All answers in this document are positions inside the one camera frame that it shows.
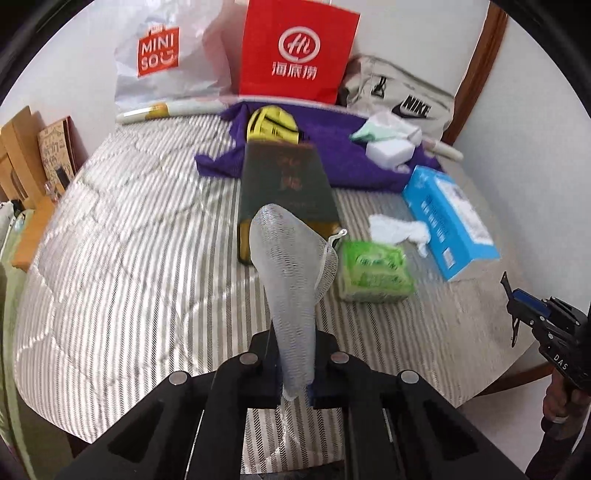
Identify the green printed packet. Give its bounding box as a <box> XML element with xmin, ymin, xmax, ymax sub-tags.
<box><xmin>349</xmin><ymin>111</ymin><xmax>423</xmax><ymax>145</ymax></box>

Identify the pale green cloth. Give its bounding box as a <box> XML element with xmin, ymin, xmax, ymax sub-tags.
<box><xmin>0</xmin><ymin>200</ymin><xmax>35</xmax><ymax>467</ymax></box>

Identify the dark green box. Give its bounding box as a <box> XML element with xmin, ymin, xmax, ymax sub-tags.
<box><xmin>237</xmin><ymin>140</ymin><xmax>343</xmax><ymax>267</ymax></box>

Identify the crumpled white tissue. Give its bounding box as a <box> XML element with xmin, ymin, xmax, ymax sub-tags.
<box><xmin>368</xmin><ymin>213</ymin><xmax>433</xmax><ymax>258</ymax></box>

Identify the printed brown cardboard box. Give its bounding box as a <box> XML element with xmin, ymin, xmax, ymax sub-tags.
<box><xmin>37</xmin><ymin>117</ymin><xmax>89</xmax><ymax>197</ymax></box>

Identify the purple cloth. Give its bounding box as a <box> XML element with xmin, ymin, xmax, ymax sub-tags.
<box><xmin>194</xmin><ymin>102</ymin><xmax>444</xmax><ymax>192</ymax></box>

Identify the yellow utility knife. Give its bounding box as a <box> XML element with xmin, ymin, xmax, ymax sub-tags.
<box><xmin>247</xmin><ymin>106</ymin><xmax>302</xmax><ymax>145</ymax></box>

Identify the white sponge block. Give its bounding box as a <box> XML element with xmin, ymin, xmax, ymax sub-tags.
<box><xmin>365</xmin><ymin>137</ymin><xmax>417</xmax><ymax>171</ymax></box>

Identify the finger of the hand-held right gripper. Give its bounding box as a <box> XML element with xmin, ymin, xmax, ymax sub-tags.
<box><xmin>510</xmin><ymin>288</ymin><xmax>550</xmax><ymax>320</ymax></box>
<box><xmin>501</xmin><ymin>271</ymin><xmax>523</xmax><ymax>348</ymax></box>

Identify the white plastic shopping bag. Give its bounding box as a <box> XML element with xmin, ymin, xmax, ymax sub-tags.
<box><xmin>113</xmin><ymin>0</ymin><xmax>241</xmax><ymax>114</ymax></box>

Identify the rolled white paper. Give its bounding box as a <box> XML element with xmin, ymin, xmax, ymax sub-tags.
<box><xmin>115</xmin><ymin>98</ymin><xmax>463</xmax><ymax>161</ymax></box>

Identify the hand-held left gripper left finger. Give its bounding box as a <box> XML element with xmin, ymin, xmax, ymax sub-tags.
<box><xmin>55</xmin><ymin>330</ymin><xmax>279</xmax><ymax>480</ymax></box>

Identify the red paper bag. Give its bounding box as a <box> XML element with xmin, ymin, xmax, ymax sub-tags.
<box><xmin>238</xmin><ymin>0</ymin><xmax>362</xmax><ymax>106</ymax></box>

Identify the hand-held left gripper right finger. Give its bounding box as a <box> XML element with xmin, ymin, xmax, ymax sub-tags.
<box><xmin>308</xmin><ymin>335</ymin><xmax>527</xmax><ymax>480</ymax></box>

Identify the person's right forearm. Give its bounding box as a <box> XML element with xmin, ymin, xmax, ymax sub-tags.
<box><xmin>525</xmin><ymin>418</ymin><xmax>583</xmax><ymax>480</ymax></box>

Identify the white mesh net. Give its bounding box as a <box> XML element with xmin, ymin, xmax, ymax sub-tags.
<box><xmin>248</xmin><ymin>203</ymin><xmax>341</xmax><ymax>401</ymax></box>

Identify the grey pouch bag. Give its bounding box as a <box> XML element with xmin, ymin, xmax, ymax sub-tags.
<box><xmin>339</xmin><ymin>55</ymin><xmax>455</xmax><ymax>141</ymax></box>

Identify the person's right hand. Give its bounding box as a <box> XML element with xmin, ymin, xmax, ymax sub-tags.
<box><xmin>542</xmin><ymin>382</ymin><xmax>581</xmax><ymax>432</ymax></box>

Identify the orange wooden board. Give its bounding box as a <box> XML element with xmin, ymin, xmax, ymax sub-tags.
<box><xmin>11</xmin><ymin>198</ymin><xmax>60</xmax><ymax>272</ymax></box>

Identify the green tissue pack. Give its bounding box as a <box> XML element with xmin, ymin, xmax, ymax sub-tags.
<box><xmin>338</xmin><ymin>239</ymin><xmax>417</xmax><ymax>304</ymax></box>

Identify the blue tissue box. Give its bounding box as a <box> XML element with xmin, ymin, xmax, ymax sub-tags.
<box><xmin>403</xmin><ymin>165</ymin><xmax>501</xmax><ymax>283</ymax></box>

